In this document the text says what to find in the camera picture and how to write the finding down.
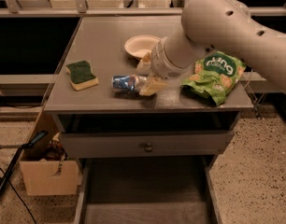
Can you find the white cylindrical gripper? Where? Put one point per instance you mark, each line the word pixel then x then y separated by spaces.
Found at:
pixel 158 61

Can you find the round metal drawer knob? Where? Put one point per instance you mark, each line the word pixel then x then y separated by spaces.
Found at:
pixel 148 147

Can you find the green yellow sponge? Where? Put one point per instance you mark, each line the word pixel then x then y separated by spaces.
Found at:
pixel 81 75

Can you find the black tool with handle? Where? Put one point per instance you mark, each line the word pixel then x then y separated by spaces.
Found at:
pixel 19 149

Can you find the grey top drawer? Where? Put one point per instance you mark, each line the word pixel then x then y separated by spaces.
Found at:
pixel 114 136

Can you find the grey drawer cabinet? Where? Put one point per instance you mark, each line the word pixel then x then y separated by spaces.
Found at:
pixel 100 40

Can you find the blue silver redbull can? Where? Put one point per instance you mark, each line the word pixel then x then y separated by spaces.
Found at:
pixel 128 84

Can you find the cardboard box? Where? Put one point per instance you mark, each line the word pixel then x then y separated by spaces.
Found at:
pixel 43 176

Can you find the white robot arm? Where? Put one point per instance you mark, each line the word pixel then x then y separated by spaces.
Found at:
pixel 222 25

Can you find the grey open middle drawer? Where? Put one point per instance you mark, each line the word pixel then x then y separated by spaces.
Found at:
pixel 154 190

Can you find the green snack bag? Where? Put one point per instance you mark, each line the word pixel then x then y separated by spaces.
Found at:
pixel 214 77

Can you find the white paper bowl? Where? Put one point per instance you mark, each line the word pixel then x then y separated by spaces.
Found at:
pixel 138 46

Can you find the metal railing frame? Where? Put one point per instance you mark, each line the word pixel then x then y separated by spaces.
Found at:
pixel 87 3

